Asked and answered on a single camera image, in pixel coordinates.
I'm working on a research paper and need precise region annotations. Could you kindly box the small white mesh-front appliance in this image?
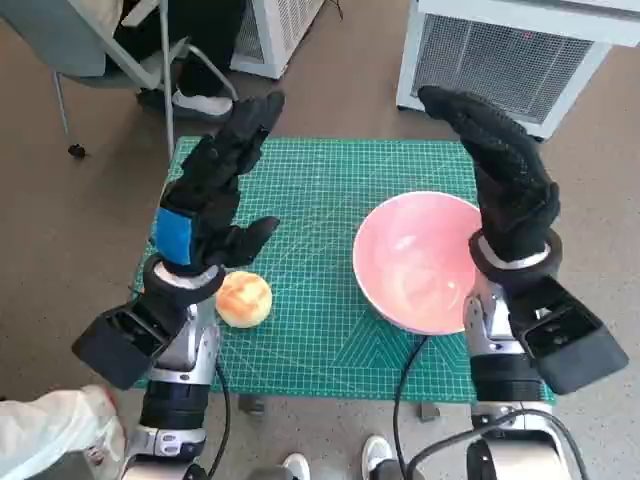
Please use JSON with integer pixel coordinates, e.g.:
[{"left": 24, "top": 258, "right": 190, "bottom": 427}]
[{"left": 229, "top": 0, "right": 331, "bottom": 80}]

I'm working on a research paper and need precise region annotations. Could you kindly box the round toy bread bun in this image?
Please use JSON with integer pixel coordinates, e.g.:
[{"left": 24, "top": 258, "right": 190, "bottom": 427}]
[{"left": 214, "top": 269, "right": 274, "bottom": 330}]

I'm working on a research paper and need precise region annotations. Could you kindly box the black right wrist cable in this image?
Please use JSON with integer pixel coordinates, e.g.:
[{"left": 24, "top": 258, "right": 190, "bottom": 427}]
[{"left": 392, "top": 333, "right": 431, "bottom": 480}]

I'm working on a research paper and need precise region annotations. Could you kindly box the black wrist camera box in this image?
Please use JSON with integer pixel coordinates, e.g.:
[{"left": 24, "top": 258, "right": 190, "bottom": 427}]
[
  {"left": 71, "top": 299, "right": 189, "bottom": 391},
  {"left": 504, "top": 274, "right": 630, "bottom": 396}
]

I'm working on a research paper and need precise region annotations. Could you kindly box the person in red-marked white shoe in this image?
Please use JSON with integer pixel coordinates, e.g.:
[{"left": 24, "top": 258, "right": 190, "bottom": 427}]
[{"left": 0, "top": 382, "right": 129, "bottom": 480}]

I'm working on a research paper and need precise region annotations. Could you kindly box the grey chair with metal legs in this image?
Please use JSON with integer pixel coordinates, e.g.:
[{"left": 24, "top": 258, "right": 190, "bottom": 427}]
[{"left": 0, "top": 0, "right": 239, "bottom": 159}]

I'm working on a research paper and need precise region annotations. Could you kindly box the pink bowl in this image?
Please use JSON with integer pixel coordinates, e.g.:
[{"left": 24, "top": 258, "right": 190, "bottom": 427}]
[{"left": 352, "top": 192, "right": 485, "bottom": 336}]

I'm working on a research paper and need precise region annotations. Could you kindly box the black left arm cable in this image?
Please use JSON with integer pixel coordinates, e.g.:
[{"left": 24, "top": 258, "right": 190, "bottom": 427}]
[{"left": 212, "top": 359, "right": 233, "bottom": 480}]

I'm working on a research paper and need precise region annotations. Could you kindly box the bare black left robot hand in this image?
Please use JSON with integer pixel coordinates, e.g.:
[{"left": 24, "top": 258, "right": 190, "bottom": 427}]
[{"left": 152, "top": 91, "right": 286, "bottom": 275}]

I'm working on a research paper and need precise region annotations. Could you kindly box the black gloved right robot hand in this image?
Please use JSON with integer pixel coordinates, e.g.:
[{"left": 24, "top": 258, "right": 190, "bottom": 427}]
[{"left": 418, "top": 85, "right": 561, "bottom": 262}]

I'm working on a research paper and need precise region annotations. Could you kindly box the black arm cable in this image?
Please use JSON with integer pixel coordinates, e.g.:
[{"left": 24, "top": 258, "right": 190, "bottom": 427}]
[
  {"left": 407, "top": 407, "right": 591, "bottom": 480},
  {"left": 212, "top": 359, "right": 233, "bottom": 480}
]

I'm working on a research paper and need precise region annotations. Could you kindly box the seated person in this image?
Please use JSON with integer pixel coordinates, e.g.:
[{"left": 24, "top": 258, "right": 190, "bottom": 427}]
[{"left": 112, "top": 0, "right": 236, "bottom": 119}]

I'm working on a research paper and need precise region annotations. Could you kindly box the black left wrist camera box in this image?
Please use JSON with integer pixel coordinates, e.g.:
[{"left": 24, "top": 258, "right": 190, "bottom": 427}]
[{"left": 71, "top": 299, "right": 189, "bottom": 391}]

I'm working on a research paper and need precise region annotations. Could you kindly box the large white mesh-front appliance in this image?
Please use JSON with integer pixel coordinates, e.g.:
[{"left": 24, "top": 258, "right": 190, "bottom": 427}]
[{"left": 396, "top": 0, "right": 640, "bottom": 144}]

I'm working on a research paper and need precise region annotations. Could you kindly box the green cutting mat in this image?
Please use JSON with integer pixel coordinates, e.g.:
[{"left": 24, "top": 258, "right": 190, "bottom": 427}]
[{"left": 132, "top": 137, "right": 556, "bottom": 404}]

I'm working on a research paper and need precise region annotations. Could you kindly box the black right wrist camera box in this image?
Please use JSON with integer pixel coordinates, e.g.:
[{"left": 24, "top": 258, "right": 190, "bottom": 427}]
[{"left": 504, "top": 274, "right": 630, "bottom": 396}]

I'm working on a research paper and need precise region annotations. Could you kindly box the black right upper arm cable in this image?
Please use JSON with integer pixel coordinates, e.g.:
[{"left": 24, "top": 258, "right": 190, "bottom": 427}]
[{"left": 407, "top": 407, "right": 591, "bottom": 480}]

